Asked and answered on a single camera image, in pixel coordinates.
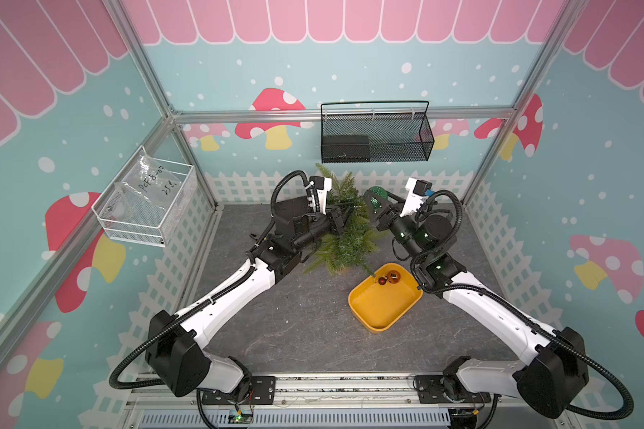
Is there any green glitter ball ornament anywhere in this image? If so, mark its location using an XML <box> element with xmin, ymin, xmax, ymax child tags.
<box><xmin>368</xmin><ymin>186</ymin><xmax>388</xmax><ymax>209</ymax></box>

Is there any orange shiny ball ornament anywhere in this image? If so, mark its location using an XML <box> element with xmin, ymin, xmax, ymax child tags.
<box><xmin>386</xmin><ymin>271</ymin><xmax>401</xmax><ymax>284</ymax></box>

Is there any yellow plastic tray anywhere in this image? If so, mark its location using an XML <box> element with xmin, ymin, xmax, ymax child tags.
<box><xmin>348</xmin><ymin>263</ymin><xmax>423</xmax><ymax>334</ymax></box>

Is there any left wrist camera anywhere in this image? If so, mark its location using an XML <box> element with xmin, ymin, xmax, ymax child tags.
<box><xmin>305</xmin><ymin>175</ymin><xmax>332</xmax><ymax>215</ymax></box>

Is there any black box in basket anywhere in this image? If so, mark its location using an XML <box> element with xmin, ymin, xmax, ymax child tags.
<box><xmin>321</xmin><ymin>135</ymin><xmax>370</xmax><ymax>164</ymax></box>

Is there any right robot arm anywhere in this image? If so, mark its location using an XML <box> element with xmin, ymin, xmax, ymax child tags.
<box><xmin>363</xmin><ymin>182</ymin><xmax>634</xmax><ymax>421</ymax></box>

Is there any black box on table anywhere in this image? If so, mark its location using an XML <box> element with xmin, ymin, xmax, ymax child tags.
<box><xmin>274</xmin><ymin>196</ymin><xmax>311</xmax><ymax>235</ymax></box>

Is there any black wire mesh basket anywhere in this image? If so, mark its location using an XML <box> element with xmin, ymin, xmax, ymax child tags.
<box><xmin>319</xmin><ymin>100</ymin><xmax>435</xmax><ymax>164</ymax></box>

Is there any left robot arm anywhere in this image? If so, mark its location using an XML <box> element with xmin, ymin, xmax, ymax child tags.
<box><xmin>108</xmin><ymin>170</ymin><xmax>354</xmax><ymax>404</ymax></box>

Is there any small green christmas tree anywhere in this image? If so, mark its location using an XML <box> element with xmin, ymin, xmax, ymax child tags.
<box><xmin>304</xmin><ymin>164</ymin><xmax>385</xmax><ymax>275</ymax></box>

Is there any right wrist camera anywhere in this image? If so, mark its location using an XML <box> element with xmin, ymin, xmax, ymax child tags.
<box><xmin>400</xmin><ymin>177</ymin><xmax>433</xmax><ymax>217</ymax></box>

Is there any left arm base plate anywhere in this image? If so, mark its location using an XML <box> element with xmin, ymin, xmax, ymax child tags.
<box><xmin>201</xmin><ymin>375</ymin><xmax>277</xmax><ymax>407</ymax></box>

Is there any aluminium front rail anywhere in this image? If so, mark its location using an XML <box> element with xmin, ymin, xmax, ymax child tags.
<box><xmin>131</xmin><ymin>371</ymin><xmax>570</xmax><ymax>411</ymax></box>

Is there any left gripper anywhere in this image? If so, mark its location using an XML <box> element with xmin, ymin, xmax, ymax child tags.
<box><xmin>292</xmin><ymin>203</ymin><xmax>355</xmax><ymax>251</ymax></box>

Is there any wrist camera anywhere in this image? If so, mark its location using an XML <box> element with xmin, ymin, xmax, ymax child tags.
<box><xmin>305</xmin><ymin>175</ymin><xmax>332</xmax><ymax>215</ymax></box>
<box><xmin>400</xmin><ymin>177</ymin><xmax>433</xmax><ymax>217</ymax></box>

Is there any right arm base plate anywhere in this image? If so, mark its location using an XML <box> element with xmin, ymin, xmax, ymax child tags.
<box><xmin>413</xmin><ymin>374</ymin><xmax>491</xmax><ymax>408</ymax></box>

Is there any clear plastic bag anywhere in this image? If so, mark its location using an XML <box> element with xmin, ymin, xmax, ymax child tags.
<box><xmin>114</xmin><ymin>154</ymin><xmax>182</xmax><ymax>225</ymax></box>

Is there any white wire basket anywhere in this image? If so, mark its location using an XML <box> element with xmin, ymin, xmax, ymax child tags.
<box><xmin>91</xmin><ymin>147</ymin><xmax>198</xmax><ymax>248</ymax></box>

